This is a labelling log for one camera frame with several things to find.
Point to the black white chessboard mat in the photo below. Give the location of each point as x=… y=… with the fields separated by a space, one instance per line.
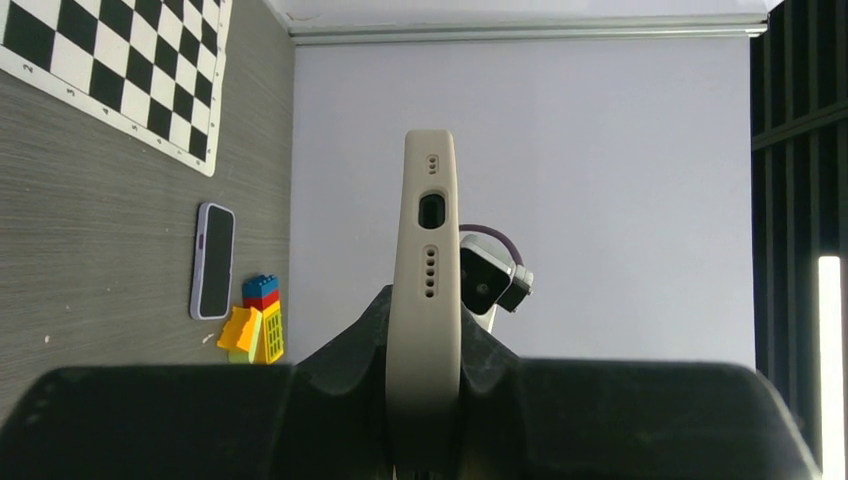
x=151 y=69

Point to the yellow window toy block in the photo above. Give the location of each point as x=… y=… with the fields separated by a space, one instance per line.
x=271 y=344

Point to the phone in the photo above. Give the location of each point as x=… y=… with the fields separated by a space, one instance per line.
x=422 y=379
x=213 y=263

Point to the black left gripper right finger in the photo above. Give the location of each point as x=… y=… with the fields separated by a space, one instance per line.
x=534 y=418

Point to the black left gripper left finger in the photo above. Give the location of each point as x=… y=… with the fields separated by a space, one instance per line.
x=322 y=418

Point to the red blue toy block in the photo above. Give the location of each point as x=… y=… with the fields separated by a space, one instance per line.
x=261 y=292

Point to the phone in lilac case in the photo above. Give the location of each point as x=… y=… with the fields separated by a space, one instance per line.
x=213 y=263

